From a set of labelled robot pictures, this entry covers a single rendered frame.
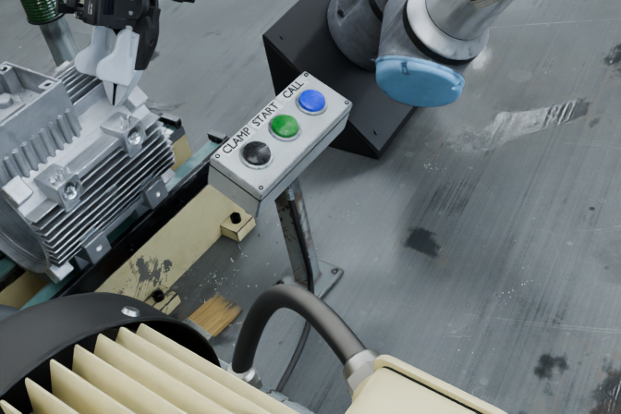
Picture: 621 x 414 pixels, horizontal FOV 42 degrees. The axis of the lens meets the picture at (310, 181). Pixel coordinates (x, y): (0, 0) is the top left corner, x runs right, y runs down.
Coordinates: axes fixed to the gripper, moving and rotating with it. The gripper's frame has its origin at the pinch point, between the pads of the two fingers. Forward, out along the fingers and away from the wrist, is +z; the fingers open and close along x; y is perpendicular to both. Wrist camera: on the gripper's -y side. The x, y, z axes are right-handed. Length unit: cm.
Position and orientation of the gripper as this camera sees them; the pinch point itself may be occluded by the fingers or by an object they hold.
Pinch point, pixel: (121, 94)
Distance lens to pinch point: 95.9
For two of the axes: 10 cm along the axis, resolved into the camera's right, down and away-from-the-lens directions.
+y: -5.8, 1.6, -8.0
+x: 8.0, 3.0, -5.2
